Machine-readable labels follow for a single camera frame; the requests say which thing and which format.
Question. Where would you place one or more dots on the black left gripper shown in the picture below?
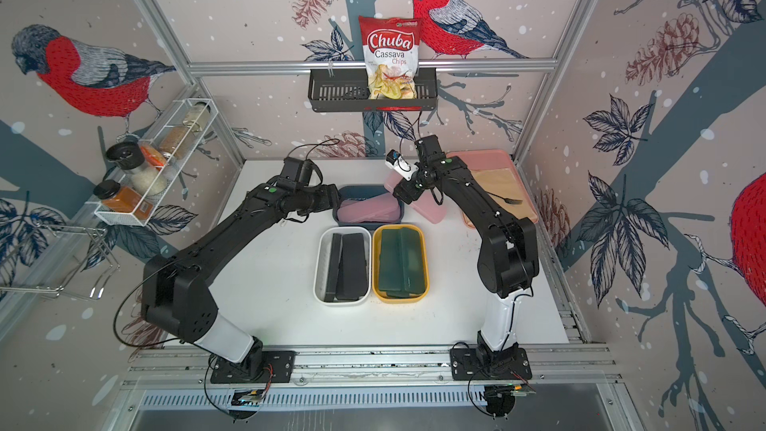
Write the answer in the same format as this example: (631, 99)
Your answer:
(326, 203)

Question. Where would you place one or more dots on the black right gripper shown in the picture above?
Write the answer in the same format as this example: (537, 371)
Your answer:
(405, 193)

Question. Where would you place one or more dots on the pink pencil case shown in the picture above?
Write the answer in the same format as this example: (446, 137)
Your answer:
(379, 209)
(426, 206)

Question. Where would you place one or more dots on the green pencil case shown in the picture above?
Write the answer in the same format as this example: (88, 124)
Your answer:
(412, 262)
(391, 276)

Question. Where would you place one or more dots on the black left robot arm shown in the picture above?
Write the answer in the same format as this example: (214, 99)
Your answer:
(175, 290)

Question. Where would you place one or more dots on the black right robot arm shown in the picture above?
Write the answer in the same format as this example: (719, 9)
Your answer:
(508, 258)

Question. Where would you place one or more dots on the white storage box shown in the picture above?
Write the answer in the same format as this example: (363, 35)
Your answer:
(323, 259)

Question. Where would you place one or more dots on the yellow storage box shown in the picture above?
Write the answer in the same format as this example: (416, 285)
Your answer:
(404, 298)

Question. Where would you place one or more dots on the pink tray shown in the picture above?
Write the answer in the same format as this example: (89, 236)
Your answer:
(486, 160)

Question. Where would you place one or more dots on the tan cloth mat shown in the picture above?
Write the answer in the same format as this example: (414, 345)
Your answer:
(504, 182)

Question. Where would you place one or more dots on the black fork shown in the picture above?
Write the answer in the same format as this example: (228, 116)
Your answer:
(506, 200)

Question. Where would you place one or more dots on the red cassava chips bag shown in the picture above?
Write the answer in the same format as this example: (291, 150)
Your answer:
(391, 55)

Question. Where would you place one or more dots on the tan spice jar rear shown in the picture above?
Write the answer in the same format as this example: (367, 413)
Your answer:
(181, 139)

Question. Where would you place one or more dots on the black lid spice grinder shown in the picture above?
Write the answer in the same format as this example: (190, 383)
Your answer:
(146, 179)

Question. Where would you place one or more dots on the orange spice jar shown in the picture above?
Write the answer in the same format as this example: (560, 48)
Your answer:
(122, 199)

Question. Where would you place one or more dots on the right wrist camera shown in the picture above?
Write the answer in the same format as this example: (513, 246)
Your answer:
(395, 161)

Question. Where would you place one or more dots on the white wire spice rack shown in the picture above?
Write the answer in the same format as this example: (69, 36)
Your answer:
(170, 168)

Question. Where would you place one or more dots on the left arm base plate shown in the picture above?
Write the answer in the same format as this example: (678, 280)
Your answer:
(263, 366)

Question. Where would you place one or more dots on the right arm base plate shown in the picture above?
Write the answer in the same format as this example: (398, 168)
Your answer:
(474, 363)

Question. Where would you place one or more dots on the metal wire hanger rack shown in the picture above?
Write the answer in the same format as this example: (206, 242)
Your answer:
(60, 261)

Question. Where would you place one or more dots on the aluminium front rail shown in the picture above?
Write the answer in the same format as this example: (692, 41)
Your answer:
(356, 366)

